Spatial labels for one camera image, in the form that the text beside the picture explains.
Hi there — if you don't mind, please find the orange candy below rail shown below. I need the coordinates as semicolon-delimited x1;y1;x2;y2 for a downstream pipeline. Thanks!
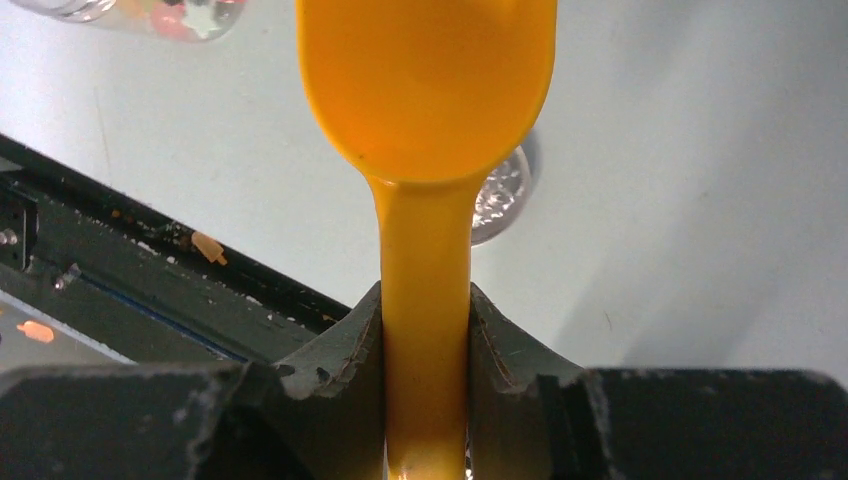
16;320;55;344

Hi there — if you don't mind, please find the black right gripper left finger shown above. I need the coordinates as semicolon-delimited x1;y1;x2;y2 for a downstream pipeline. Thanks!
1;287;385;479

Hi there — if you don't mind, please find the orange plastic scoop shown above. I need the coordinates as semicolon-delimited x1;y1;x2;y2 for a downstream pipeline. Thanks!
295;1;558;479

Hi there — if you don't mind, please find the small fallen candy piece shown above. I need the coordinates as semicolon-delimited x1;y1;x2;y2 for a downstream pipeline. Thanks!
190;231;228;265

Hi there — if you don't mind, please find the silver metal jar lid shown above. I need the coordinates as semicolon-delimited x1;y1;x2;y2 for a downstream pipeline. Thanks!
471;146;534;246

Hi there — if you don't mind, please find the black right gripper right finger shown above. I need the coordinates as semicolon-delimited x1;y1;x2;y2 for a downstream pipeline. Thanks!
468;287;847;479

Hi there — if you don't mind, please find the clear plastic jar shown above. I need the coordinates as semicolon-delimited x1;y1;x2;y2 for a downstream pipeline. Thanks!
12;0;247;43

